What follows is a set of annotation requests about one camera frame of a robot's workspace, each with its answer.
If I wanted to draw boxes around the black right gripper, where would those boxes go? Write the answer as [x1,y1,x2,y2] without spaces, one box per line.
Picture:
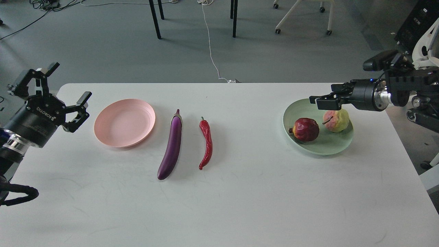
[309,79,391,111]

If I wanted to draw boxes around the white office chair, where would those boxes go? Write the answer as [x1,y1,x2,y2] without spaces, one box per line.
[412,19,439,69]

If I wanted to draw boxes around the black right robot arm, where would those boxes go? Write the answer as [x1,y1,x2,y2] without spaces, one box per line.
[309,50,439,132]

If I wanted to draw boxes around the black table legs right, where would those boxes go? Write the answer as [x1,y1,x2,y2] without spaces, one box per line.
[229,0,238,38]

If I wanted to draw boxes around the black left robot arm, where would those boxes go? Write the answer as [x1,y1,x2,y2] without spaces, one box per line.
[0,62,92,206]

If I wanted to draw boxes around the purple eggplant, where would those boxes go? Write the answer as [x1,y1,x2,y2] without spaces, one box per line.
[157,109,182,181]

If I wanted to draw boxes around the red chili pepper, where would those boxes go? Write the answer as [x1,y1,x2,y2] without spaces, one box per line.
[199,117,213,170]

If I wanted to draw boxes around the black table legs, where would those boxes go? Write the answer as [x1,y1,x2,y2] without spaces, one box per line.
[229,0,238,38]
[148,0,165,40]

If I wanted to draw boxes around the black floor cables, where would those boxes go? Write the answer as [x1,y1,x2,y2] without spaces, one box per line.
[0,0,83,40]

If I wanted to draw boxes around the black table legs left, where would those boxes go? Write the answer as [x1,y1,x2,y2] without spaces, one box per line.
[148,0,165,40]

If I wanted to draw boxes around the green plate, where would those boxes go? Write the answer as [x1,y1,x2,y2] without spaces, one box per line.
[283,98,354,156]

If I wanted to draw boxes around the red pomegranate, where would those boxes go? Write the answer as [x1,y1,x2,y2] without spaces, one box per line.
[288,118,320,142]

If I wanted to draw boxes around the white floor cable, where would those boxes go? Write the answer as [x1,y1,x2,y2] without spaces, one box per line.
[198,0,237,84]

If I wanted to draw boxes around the white rolling chair base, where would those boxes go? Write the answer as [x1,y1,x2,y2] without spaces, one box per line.
[275,0,336,36]

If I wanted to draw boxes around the black cabinet on wheels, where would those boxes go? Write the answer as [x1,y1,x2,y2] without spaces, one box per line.
[395,0,439,54]

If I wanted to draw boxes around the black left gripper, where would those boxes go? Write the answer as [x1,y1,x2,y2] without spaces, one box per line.
[4,62,92,148]

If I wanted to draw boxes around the green pink guava fruit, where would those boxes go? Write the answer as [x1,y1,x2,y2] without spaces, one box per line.
[322,109,350,132]

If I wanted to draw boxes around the pink plate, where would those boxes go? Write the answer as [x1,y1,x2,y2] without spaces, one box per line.
[94,99,156,148]

